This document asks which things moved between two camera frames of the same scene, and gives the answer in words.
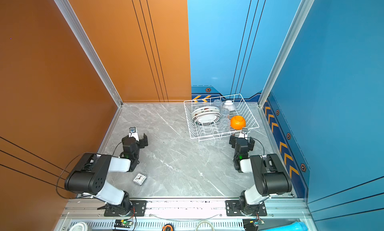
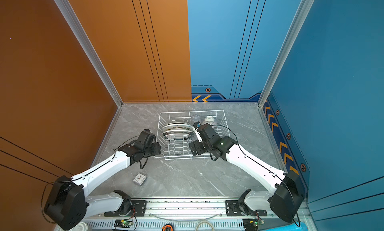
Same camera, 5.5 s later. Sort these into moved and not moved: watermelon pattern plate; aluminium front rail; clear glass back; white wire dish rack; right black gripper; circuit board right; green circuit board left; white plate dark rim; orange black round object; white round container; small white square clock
Moved: white plate dark rim; white wire dish rack; watermelon pattern plate; right black gripper; clear glass back
Not moved: green circuit board left; small white square clock; orange black round object; aluminium front rail; circuit board right; white round container
